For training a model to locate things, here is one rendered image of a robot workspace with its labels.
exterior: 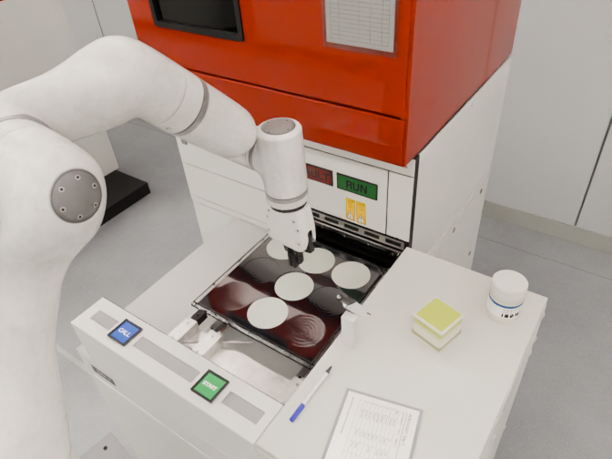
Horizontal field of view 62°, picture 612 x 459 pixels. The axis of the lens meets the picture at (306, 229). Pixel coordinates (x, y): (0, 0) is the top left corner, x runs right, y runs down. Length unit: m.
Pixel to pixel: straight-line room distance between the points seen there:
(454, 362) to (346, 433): 0.27
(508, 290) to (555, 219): 1.88
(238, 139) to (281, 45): 0.43
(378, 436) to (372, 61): 0.71
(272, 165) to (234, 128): 0.16
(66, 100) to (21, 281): 0.22
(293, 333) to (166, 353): 0.29
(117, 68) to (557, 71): 2.20
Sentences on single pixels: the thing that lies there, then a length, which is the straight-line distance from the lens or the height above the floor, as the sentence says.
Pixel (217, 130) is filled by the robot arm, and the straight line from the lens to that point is 0.76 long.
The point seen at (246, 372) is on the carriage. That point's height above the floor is 0.88.
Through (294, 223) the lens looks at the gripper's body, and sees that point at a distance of 0.98.
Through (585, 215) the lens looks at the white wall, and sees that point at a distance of 2.92.
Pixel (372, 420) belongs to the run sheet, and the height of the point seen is 0.97.
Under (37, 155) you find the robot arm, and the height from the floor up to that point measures 1.58.
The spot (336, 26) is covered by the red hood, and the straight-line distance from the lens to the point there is 1.08.
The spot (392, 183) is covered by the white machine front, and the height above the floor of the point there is 1.14.
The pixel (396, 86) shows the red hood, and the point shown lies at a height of 1.41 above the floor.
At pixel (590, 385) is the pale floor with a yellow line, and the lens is 2.40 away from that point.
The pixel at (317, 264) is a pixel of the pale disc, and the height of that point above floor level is 0.90.
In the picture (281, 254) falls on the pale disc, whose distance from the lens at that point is 1.40.
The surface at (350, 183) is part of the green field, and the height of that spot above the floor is 1.10.
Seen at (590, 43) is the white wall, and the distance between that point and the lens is 2.55.
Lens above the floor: 1.83
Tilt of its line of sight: 39 degrees down
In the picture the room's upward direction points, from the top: 5 degrees counter-clockwise
